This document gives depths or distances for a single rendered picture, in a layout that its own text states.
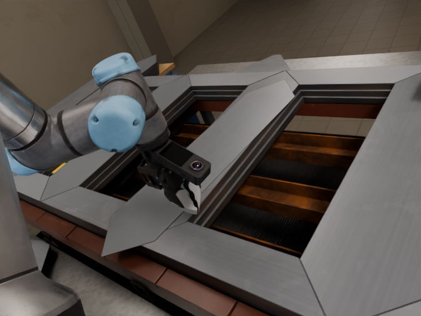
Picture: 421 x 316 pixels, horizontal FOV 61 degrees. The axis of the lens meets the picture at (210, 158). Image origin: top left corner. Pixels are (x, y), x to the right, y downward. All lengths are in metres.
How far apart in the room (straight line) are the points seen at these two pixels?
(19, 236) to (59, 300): 0.04
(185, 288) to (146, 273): 0.11
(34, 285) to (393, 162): 0.69
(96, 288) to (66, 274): 0.15
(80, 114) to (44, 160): 0.09
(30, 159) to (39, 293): 0.41
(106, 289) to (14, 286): 0.87
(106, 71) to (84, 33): 3.39
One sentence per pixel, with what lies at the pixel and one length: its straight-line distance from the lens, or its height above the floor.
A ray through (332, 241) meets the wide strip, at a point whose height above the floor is 0.87.
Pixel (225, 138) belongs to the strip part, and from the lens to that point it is 0.98.
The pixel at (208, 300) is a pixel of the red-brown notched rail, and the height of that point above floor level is 0.83.
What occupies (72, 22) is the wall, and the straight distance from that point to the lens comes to 3.94.
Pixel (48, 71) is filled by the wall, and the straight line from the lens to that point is 3.71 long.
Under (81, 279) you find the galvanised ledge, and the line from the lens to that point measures 1.14.
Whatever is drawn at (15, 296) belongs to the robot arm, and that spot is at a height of 1.27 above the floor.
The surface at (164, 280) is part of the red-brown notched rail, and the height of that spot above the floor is 0.83.
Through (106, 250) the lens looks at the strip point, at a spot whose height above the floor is 0.87.
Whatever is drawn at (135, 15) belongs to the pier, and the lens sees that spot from 4.11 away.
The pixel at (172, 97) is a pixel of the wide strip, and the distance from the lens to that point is 1.36.
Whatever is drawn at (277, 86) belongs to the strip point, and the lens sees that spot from 1.15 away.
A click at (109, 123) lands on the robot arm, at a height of 1.19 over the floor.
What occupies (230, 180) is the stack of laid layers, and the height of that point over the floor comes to 0.85.
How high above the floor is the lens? 1.37
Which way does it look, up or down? 33 degrees down
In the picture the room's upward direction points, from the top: 24 degrees counter-clockwise
